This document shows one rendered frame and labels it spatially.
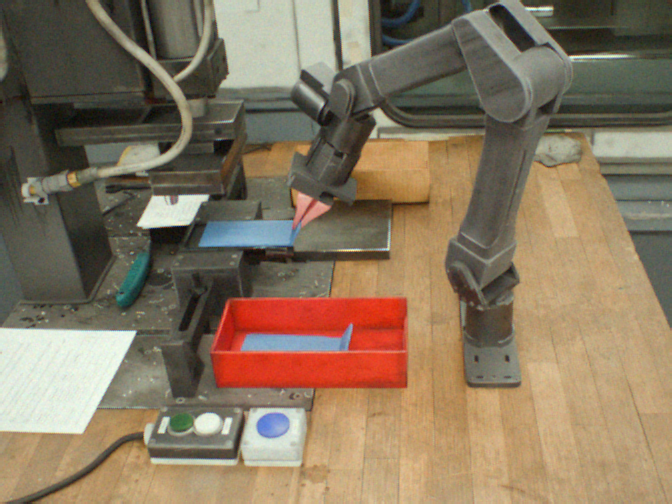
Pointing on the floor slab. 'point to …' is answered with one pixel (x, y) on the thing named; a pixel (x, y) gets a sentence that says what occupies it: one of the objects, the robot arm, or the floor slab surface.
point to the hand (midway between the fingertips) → (297, 223)
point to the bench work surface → (442, 374)
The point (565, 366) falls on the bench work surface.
